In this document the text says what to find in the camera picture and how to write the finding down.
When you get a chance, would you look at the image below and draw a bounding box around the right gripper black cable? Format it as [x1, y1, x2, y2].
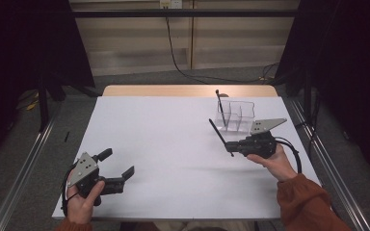
[274, 136, 304, 175]

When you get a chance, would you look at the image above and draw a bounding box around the black metal stand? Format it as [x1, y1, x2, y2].
[303, 69, 323, 156]
[36, 74, 51, 133]

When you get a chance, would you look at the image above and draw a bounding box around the wooden table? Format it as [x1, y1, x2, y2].
[101, 84, 279, 98]

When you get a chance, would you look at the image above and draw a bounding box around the black curtain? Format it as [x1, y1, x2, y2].
[274, 0, 370, 186]
[0, 0, 96, 174]

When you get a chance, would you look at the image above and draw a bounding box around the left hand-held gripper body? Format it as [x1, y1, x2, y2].
[66, 151, 125, 207]

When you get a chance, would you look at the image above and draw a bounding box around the person's right hand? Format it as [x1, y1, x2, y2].
[246, 143, 299, 183]

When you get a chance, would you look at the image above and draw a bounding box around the metal floor rail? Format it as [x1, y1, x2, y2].
[284, 95, 370, 231]
[0, 95, 66, 231]

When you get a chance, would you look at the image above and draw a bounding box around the white wall socket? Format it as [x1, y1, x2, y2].
[159, 0, 184, 10]

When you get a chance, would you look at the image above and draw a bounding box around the white table board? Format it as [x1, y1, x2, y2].
[51, 95, 335, 221]

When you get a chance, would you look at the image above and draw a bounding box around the black horizontal bar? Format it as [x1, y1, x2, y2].
[71, 8, 301, 19]

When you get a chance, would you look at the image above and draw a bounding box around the clear plastic organizer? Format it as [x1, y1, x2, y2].
[214, 99, 256, 134]

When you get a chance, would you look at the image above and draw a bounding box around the black wall cable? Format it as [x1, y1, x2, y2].
[164, 6, 281, 86]

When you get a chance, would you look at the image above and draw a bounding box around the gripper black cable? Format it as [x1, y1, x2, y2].
[274, 136, 304, 175]
[61, 163, 80, 218]

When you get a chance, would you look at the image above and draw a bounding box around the person's left hand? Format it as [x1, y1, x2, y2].
[66, 180, 106, 225]

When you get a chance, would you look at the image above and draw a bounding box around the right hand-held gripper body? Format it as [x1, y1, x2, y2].
[238, 117, 288, 159]

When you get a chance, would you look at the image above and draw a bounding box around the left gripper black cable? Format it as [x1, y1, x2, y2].
[61, 163, 80, 218]

